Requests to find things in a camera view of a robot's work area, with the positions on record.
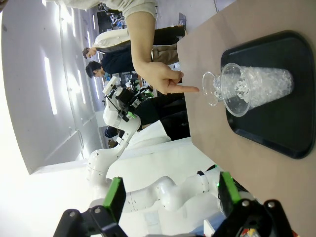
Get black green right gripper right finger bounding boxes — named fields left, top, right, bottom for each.
left=216, top=171, right=294, bottom=237

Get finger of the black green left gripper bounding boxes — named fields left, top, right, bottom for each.
left=119, top=108, right=137, bottom=123
left=134, top=86, right=154, bottom=102

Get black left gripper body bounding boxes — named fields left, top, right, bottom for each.
left=115, top=86, right=139, bottom=114

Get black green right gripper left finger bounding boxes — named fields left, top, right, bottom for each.
left=53, top=176, right=127, bottom=237

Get clear cup with ice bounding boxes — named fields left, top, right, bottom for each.
left=220, top=62, right=295, bottom=117

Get person's right forearm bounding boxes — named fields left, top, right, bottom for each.
left=124, top=11, right=158, bottom=67

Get person's right hand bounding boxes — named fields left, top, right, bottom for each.
left=134, top=61, right=199, bottom=95

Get bystander in dark top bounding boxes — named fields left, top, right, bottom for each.
left=85, top=44, right=180, bottom=80

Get bystander in cream jacket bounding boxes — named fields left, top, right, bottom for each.
left=82, top=26, right=187, bottom=60

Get small clear glass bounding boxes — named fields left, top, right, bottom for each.
left=202, top=71, right=223, bottom=107

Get black plastic tray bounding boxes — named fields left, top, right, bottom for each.
left=220, top=30, right=315, bottom=160

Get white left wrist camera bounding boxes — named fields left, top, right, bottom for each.
left=102, top=76, right=118, bottom=95

